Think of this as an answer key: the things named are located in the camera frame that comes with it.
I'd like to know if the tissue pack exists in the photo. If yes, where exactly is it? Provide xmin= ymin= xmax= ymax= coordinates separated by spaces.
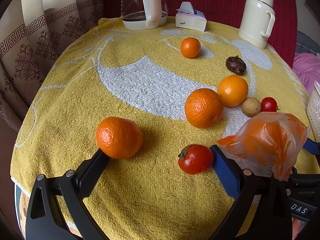
xmin=175 ymin=2 xmax=207 ymax=31

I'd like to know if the small round tangerine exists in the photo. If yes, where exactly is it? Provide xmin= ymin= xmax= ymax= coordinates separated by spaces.
xmin=180 ymin=37 xmax=201 ymax=59

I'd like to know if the patterned beige curtain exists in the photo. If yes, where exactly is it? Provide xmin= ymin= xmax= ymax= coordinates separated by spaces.
xmin=1 ymin=0 xmax=104 ymax=131

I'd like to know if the white plastic basket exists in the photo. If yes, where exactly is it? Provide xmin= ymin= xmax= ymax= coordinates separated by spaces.
xmin=306 ymin=81 xmax=320 ymax=142

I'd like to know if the red quilted headboard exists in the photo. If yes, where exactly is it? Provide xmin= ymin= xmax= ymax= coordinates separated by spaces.
xmin=103 ymin=0 xmax=298 ymax=68

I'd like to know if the pink duvet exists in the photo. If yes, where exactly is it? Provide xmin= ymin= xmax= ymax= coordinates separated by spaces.
xmin=292 ymin=53 xmax=320 ymax=95

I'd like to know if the large rough mandarin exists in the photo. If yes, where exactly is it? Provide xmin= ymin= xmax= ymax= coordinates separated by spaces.
xmin=95 ymin=116 xmax=143 ymax=160

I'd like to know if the cream thermos flask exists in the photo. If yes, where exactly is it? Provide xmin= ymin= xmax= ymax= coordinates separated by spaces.
xmin=238 ymin=0 xmax=276 ymax=49

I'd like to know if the dark brown mangosteen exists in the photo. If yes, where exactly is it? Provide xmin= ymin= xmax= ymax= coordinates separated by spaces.
xmin=226 ymin=56 xmax=247 ymax=76

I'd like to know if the smooth orange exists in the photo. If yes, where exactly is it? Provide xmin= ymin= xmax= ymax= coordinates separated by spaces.
xmin=217 ymin=75 xmax=248 ymax=107

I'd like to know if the small red tomato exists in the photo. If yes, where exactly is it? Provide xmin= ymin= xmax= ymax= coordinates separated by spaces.
xmin=260 ymin=97 xmax=279 ymax=112

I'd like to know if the brown round longan fruit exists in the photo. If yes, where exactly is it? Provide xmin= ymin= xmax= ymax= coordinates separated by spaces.
xmin=241 ymin=97 xmax=261 ymax=117

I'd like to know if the yellow cartoon towel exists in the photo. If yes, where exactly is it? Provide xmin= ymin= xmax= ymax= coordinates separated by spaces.
xmin=10 ymin=18 xmax=309 ymax=239

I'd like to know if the large red tomato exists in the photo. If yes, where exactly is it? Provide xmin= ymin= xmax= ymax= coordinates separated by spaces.
xmin=178 ymin=144 xmax=214 ymax=174

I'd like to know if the orange plastic bag of fruit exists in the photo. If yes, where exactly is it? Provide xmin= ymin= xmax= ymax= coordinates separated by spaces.
xmin=217 ymin=112 xmax=310 ymax=181

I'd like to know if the rough orange mandarin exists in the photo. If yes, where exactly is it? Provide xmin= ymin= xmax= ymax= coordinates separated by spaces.
xmin=184 ymin=88 xmax=223 ymax=129

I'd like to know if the glass electric kettle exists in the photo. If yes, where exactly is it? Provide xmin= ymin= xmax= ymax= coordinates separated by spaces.
xmin=121 ymin=0 xmax=168 ymax=30

